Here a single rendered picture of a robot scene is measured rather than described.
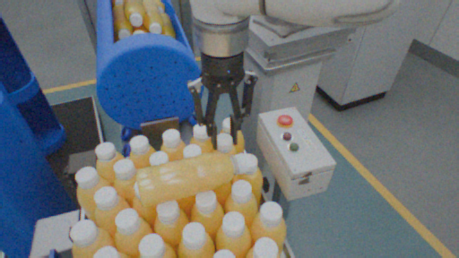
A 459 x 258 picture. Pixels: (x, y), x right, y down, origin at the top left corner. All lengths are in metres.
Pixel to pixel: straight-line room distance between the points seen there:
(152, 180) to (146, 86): 0.36
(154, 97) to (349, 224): 1.41
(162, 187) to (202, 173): 0.07
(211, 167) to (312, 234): 1.35
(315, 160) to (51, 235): 0.68
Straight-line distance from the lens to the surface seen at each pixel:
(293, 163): 0.66
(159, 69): 0.82
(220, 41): 0.48
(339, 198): 2.03
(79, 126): 2.36
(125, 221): 0.59
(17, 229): 1.37
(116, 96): 0.86
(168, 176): 0.55
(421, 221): 2.14
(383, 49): 2.49
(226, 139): 0.67
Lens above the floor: 1.59
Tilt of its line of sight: 43 degrees down
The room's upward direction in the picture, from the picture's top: straight up
